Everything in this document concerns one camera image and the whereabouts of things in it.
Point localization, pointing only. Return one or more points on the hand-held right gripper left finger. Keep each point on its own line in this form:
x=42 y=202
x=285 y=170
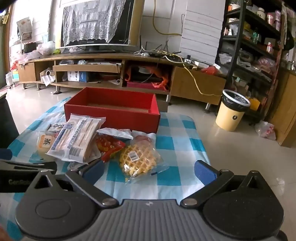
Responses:
x=93 y=169

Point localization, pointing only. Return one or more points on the vacuum-packed pink sausage packet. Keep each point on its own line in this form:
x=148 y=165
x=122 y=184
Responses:
x=144 y=138

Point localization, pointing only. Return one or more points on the red cardboard box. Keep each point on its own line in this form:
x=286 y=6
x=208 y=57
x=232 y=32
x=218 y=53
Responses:
x=115 y=115

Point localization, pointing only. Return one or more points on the black router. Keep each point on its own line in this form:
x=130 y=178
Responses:
x=159 y=54

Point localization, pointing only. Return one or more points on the black white printed packet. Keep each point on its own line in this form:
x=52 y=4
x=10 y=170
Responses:
x=56 y=127

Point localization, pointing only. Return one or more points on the blue white box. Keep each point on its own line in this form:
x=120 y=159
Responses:
x=78 y=76

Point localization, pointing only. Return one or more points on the white storage cart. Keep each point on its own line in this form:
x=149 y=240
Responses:
x=12 y=77

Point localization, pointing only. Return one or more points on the wooden door frame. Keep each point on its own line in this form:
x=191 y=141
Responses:
x=8 y=46

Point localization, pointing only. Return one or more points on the pink lidded container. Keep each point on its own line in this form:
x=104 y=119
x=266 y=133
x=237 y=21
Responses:
x=270 y=18
x=277 y=19

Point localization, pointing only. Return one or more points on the wooden cabinet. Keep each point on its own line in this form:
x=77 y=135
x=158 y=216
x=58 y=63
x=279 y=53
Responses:
x=286 y=111

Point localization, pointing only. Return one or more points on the round pastry packet orange label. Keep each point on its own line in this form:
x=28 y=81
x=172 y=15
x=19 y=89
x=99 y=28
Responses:
x=46 y=142

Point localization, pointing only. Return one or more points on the wooden television stand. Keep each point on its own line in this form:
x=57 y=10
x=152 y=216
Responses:
x=196 y=83

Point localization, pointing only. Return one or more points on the black television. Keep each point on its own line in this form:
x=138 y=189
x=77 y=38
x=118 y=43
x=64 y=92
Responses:
x=120 y=23

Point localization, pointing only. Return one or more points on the blue checkered tablecloth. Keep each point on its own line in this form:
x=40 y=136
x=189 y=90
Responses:
x=175 y=143

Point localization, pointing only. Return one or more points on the white crumpled plastic bag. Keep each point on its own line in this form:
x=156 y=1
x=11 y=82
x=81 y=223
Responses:
x=46 y=48

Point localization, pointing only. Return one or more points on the cream trash bin black liner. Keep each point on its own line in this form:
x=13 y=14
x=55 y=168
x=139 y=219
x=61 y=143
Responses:
x=229 y=115

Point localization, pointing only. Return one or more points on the red snack packet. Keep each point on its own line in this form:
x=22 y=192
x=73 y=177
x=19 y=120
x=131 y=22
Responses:
x=108 y=146

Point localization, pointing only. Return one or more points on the white blue biscuit packet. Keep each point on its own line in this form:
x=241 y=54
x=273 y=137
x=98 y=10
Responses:
x=76 y=139

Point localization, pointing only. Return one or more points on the white plastic bag red print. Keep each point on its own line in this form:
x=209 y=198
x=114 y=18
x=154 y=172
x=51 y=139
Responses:
x=266 y=131

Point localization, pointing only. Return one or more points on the white lace cloth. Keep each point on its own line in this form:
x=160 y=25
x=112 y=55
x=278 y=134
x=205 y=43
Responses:
x=92 y=20

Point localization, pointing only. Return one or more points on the clear waffle packet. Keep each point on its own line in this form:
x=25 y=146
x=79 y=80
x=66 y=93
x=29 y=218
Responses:
x=136 y=160

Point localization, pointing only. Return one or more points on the black shelf rack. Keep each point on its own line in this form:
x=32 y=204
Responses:
x=254 y=23

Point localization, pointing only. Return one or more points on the orange plastic bag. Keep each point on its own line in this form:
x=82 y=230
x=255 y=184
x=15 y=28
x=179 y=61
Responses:
x=159 y=74

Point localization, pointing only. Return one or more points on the white jar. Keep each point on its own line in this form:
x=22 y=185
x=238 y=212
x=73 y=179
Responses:
x=261 y=13

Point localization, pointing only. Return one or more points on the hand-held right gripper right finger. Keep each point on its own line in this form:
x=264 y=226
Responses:
x=203 y=171

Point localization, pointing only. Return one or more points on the dark patterned box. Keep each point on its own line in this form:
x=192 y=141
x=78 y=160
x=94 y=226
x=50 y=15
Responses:
x=30 y=47

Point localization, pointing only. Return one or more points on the white power strip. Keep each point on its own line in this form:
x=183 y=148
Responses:
x=143 y=54

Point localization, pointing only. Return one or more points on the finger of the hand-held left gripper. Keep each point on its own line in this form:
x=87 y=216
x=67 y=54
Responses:
x=34 y=166

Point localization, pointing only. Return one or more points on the white red-edged snack packet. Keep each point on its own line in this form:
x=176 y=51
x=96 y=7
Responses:
x=113 y=133

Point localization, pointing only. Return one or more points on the wall calendar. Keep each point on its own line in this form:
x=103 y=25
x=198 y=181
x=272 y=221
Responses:
x=24 y=26

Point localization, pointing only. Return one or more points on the stack of white boards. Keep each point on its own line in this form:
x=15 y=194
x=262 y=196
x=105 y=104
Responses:
x=201 y=30

